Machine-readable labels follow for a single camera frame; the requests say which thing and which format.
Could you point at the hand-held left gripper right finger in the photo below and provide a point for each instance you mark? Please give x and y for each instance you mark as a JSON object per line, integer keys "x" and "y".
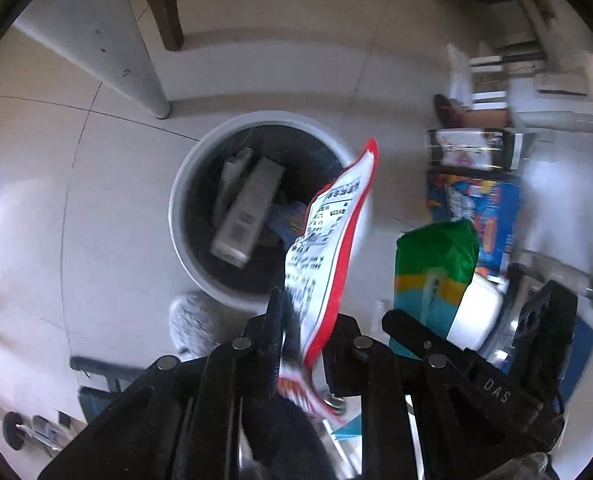
{"x": 346, "y": 355}

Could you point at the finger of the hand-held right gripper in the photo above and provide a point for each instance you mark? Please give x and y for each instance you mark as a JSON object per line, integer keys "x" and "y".
{"x": 546, "y": 320}
{"x": 411, "y": 332}

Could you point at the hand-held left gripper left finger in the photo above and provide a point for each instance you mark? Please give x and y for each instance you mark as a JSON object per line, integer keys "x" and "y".
{"x": 266, "y": 340}

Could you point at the green blue packet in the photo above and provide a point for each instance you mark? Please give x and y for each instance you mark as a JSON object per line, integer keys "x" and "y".
{"x": 436, "y": 250}

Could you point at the red white snack wrapper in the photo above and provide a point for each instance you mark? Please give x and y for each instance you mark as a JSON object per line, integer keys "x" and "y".
{"x": 321, "y": 240}

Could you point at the small blue packet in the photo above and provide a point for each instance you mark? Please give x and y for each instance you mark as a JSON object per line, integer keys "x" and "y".
{"x": 284, "y": 217}

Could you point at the long white box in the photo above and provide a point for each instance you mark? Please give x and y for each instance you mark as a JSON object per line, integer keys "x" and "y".
{"x": 246, "y": 210}

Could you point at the white bin with black bag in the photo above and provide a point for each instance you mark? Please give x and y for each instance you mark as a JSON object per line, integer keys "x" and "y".
{"x": 186, "y": 200}

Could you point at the person's legs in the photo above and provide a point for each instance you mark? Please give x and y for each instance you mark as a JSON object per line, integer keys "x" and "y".
{"x": 286, "y": 440}

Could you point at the blue printed box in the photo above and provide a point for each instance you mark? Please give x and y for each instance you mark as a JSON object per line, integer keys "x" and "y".
{"x": 491, "y": 210}

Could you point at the white black printed box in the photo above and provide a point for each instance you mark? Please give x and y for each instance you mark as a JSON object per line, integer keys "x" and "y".
{"x": 469, "y": 147}

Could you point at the grey table leg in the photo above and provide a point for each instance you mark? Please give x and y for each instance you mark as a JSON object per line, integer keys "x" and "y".
{"x": 101, "y": 35}

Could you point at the dark wooden chair leg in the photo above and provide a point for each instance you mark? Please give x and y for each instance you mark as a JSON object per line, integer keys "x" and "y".
{"x": 164, "y": 5}

